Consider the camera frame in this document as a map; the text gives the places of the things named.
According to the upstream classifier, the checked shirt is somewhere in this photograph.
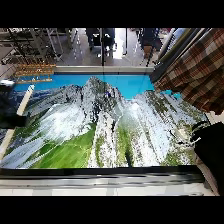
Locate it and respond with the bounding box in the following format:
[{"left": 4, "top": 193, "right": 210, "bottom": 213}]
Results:
[{"left": 153, "top": 27, "right": 224, "bottom": 116}]

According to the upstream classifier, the brown clothes hanger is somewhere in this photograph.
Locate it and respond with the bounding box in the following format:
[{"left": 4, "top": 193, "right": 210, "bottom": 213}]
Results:
[{"left": 13, "top": 62, "right": 57, "bottom": 85}]

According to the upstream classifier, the silver frame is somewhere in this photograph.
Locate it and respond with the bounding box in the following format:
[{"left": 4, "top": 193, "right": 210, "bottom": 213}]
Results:
[{"left": 0, "top": 65, "right": 216, "bottom": 197}]

